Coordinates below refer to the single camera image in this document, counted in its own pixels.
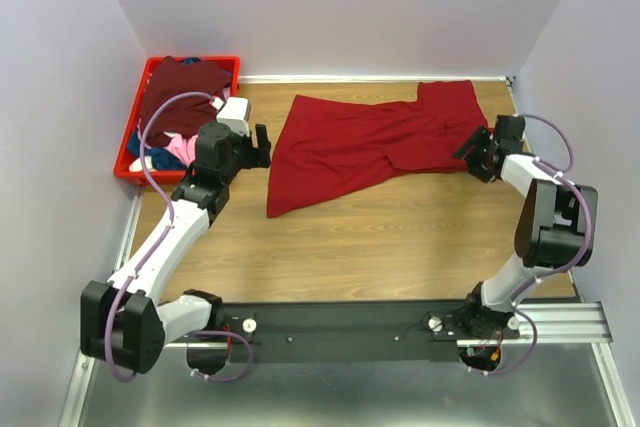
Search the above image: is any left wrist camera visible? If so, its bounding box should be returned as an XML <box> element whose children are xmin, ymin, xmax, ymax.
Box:
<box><xmin>216</xmin><ymin>97</ymin><xmax>251</xmax><ymax>137</ymax></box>

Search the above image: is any white garment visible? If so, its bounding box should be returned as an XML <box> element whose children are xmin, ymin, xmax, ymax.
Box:
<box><xmin>128</xmin><ymin>156</ymin><xmax>153</xmax><ymax>173</ymax></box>

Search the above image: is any pink t-shirt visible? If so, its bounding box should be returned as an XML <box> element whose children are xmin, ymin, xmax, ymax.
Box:
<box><xmin>164</xmin><ymin>88</ymin><xmax>231</xmax><ymax>167</ymax></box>

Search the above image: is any red t-shirt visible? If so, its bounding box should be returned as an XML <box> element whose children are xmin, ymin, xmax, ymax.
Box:
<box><xmin>266</xmin><ymin>81</ymin><xmax>488</xmax><ymax>218</ymax></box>

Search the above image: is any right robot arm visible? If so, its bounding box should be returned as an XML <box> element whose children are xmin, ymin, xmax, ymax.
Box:
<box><xmin>445</xmin><ymin>115</ymin><xmax>598</xmax><ymax>339</ymax></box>

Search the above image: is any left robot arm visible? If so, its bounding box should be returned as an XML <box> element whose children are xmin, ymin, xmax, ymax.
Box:
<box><xmin>80</xmin><ymin>121</ymin><xmax>271</xmax><ymax>382</ymax></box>

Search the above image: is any red plastic bin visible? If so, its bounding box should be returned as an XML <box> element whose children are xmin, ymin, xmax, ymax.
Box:
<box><xmin>113</xmin><ymin>55</ymin><xmax>241</xmax><ymax>185</ymax></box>

